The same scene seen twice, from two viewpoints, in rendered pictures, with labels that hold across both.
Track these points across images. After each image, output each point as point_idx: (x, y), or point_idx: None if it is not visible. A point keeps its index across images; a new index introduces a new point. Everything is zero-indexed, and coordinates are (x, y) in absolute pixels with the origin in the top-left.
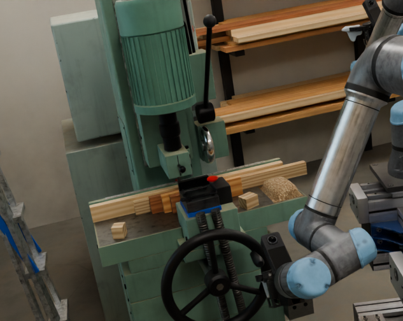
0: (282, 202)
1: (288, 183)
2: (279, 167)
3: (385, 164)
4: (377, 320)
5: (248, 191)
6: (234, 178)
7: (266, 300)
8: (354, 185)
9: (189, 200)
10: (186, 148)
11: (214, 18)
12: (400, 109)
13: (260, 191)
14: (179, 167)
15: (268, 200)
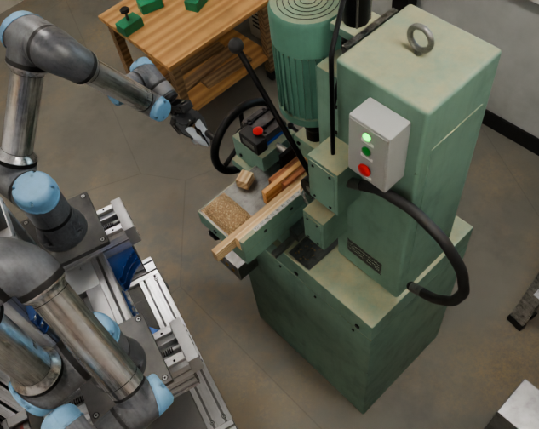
0: (216, 196)
1: (215, 206)
2: (237, 232)
3: None
4: (211, 418)
5: (260, 208)
6: (266, 186)
7: None
8: (190, 351)
9: (264, 108)
10: None
11: (228, 42)
12: (100, 314)
13: (248, 210)
14: (297, 128)
15: (231, 196)
